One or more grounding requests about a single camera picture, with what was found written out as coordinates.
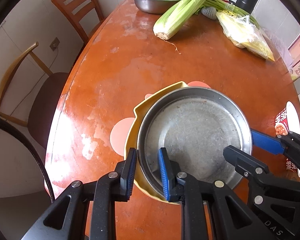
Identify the black cable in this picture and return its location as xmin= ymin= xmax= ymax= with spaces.
xmin=0 ymin=114 xmax=56 ymax=204

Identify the long green celery bunch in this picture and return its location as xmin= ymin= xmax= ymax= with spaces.
xmin=153 ymin=0 xmax=217 ymax=41

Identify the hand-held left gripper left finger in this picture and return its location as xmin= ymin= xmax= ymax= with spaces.
xmin=20 ymin=147 xmax=137 ymax=240

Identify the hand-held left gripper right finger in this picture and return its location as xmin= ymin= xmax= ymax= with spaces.
xmin=158 ymin=147 xmax=278 ymax=240

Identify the white and red paper bowl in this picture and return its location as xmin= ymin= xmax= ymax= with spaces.
xmin=286 ymin=158 xmax=300 ymax=181
xmin=275 ymin=101 xmax=300 ymax=137

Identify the white foam fruit net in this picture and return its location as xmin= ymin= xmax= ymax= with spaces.
xmin=201 ymin=6 xmax=217 ymax=20

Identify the curved-back wooden chair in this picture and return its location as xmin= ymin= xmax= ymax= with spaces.
xmin=0 ymin=42 xmax=70 ymax=153

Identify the stainless steel basin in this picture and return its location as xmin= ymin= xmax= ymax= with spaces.
xmin=129 ymin=0 xmax=184 ymax=15

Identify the yellow plastic food bag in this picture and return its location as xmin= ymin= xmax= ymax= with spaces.
xmin=216 ymin=10 xmax=275 ymax=62

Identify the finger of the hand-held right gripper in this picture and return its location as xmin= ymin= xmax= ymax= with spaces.
xmin=251 ymin=129 xmax=300 ymax=180
xmin=223 ymin=145 xmax=300 ymax=230

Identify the tied green celery bunch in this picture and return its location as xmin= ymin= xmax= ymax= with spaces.
xmin=205 ymin=0 xmax=260 ymax=29

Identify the stainless steel plate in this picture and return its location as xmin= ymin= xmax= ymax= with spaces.
xmin=137 ymin=86 xmax=253 ymax=190

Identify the yellow shell-shaped plate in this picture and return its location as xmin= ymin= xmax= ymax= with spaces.
xmin=124 ymin=81 xmax=193 ymax=205

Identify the wall socket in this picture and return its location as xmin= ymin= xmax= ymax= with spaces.
xmin=49 ymin=37 xmax=60 ymax=51

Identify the slatted wooden chair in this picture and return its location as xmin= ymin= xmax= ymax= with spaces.
xmin=51 ymin=0 xmax=105 ymax=44

